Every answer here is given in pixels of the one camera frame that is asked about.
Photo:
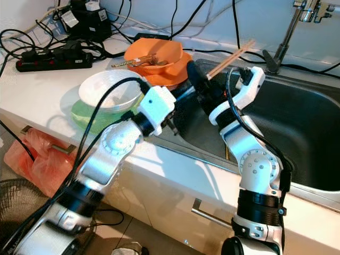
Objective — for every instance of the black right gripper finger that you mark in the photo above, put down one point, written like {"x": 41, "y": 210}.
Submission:
{"x": 202, "y": 78}

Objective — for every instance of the golden metal spoon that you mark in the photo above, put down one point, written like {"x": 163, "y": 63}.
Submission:
{"x": 226, "y": 153}

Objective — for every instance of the white bowl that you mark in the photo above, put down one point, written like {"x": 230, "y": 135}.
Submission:
{"x": 101, "y": 93}

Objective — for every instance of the green plate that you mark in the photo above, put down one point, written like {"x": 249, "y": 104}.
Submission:
{"x": 85, "y": 117}

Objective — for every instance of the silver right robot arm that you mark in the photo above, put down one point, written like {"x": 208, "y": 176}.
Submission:
{"x": 257, "y": 164}

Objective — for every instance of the orange plate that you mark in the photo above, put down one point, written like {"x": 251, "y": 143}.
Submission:
{"x": 178, "y": 74}

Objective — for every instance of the orange bowl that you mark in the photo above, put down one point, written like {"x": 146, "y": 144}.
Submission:
{"x": 167, "y": 49}

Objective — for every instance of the flat black power brick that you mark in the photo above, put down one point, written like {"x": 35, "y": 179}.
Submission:
{"x": 149, "y": 37}

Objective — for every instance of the chrome faucet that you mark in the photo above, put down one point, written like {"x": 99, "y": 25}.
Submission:
{"x": 287, "y": 37}

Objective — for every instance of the stainless steel sink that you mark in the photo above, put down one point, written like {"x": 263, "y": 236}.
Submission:
{"x": 308, "y": 122}

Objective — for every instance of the black charger box white label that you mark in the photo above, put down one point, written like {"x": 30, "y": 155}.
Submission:
{"x": 85, "y": 24}

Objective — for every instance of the white cabinet door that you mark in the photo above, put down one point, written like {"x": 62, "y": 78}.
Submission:
{"x": 164, "y": 212}

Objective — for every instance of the black power strip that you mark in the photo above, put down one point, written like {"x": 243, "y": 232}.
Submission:
{"x": 50, "y": 62}

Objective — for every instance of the orange plastic bag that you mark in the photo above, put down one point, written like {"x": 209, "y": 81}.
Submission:
{"x": 42, "y": 167}

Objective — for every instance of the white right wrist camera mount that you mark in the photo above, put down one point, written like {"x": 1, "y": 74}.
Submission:
{"x": 252, "y": 90}

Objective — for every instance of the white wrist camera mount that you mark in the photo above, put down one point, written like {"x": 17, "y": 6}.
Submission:
{"x": 252, "y": 90}
{"x": 156, "y": 106}

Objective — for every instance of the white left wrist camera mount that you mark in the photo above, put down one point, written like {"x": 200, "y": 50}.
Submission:
{"x": 156, "y": 106}

